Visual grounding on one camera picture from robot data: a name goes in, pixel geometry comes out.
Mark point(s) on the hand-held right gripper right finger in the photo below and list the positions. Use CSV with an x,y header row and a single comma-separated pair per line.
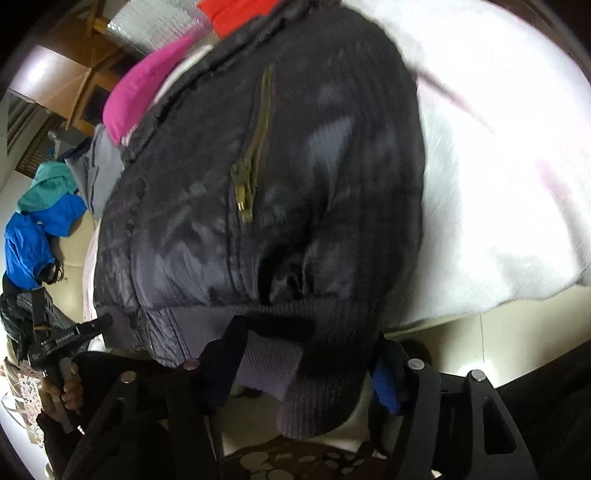
x,y
386,388

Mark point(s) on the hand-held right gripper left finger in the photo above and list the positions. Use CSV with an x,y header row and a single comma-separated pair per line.
x,y
226,369

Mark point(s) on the black quilted jacket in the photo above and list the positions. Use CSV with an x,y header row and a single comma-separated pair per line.
x,y
184,207

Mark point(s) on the person's left forearm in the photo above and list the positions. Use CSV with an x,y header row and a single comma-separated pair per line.
x,y
60,447

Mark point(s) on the person's left hand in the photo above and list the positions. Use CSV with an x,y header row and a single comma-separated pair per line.
x,y
70,392

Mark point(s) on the white patterned cloth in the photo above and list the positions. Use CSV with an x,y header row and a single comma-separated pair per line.
x,y
21,397

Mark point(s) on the cream bed base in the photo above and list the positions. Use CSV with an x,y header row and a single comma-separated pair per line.
x,y
461,337

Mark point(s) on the blue garment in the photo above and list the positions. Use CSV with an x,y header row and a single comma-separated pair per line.
x,y
32,244

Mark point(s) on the brown paw print rug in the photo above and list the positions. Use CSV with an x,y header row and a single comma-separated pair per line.
x,y
286,461

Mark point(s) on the teal garment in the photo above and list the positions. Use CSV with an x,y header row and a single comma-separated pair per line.
x,y
46,189

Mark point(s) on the grey garment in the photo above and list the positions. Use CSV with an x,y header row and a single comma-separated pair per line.
x,y
99,170

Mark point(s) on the white bed sheet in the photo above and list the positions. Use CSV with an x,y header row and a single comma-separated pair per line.
x,y
485,184

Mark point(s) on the pink cloth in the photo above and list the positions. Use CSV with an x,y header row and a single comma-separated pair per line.
x,y
134,92

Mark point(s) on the wooden cabinet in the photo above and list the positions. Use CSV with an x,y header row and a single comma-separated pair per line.
x,y
78,60

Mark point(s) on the silver foil mat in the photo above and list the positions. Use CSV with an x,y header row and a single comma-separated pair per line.
x,y
147,23

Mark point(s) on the orange-red folded cloth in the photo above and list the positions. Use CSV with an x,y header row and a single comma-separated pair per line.
x,y
226,16

